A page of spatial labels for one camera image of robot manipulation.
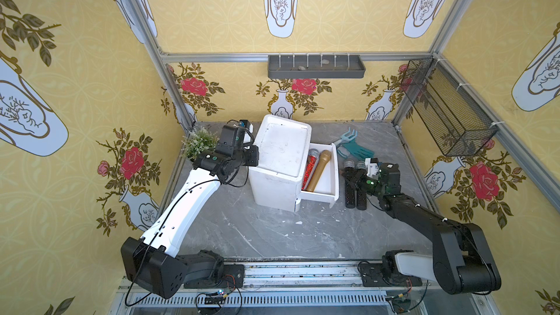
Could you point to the grey wall shelf tray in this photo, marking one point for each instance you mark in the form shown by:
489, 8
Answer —
316, 66

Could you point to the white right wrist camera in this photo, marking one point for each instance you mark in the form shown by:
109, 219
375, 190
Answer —
372, 167

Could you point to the black wire mesh basket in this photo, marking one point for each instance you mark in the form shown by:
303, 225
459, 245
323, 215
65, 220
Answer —
454, 119

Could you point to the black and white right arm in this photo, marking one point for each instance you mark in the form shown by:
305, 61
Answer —
461, 260

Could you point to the black rhinestone microphone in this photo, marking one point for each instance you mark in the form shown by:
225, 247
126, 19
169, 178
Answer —
350, 194
361, 193

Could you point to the red glitter microphone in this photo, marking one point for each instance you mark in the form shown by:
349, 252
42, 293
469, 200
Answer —
312, 159

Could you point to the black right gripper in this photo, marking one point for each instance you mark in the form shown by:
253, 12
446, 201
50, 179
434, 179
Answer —
361, 179

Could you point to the green artificial potted plant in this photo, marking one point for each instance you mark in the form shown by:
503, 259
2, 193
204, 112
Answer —
197, 141

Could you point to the gold glitter microphone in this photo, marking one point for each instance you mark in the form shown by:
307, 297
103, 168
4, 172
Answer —
324, 159

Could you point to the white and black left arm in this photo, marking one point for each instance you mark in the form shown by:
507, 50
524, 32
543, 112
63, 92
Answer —
153, 261

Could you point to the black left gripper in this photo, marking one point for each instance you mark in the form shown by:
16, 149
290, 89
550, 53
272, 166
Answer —
251, 155

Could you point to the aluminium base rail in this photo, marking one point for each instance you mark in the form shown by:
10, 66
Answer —
244, 285

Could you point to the white plastic drawer cabinet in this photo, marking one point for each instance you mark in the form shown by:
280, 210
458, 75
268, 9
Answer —
283, 146

